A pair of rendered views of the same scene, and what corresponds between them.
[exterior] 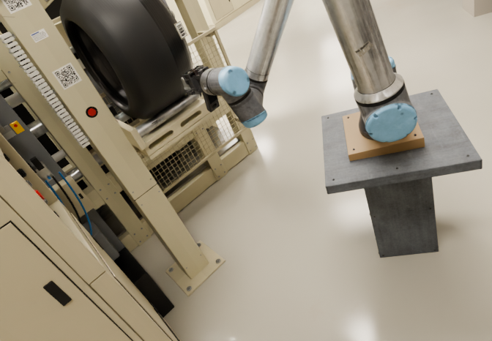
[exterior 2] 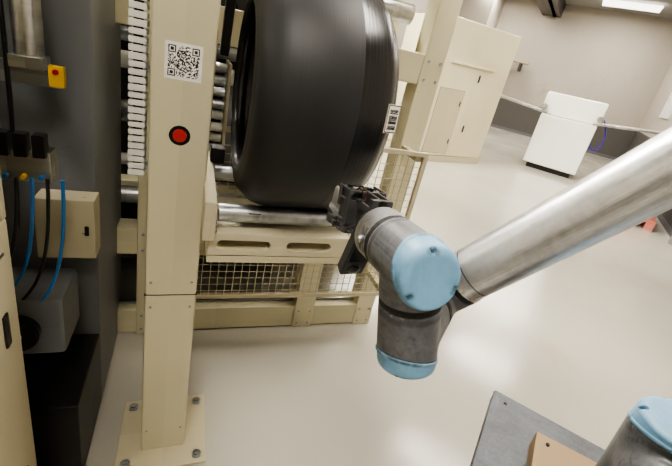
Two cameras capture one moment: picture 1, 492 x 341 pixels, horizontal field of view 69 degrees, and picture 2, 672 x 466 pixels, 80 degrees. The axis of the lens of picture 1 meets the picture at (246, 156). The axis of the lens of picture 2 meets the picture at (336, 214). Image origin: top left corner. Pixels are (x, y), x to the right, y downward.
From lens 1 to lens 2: 61 cm
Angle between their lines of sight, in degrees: 11
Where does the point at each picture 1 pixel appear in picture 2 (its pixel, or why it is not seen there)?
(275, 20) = (592, 223)
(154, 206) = (167, 322)
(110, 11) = (311, 14)
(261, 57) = (501, 262)
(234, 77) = (432, 269)
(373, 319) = not seen: outside the picture
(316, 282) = not seen: outside the picture
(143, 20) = (350, 63)
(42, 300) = not seen: outside the picture
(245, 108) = (405, 336)
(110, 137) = (178, 187)
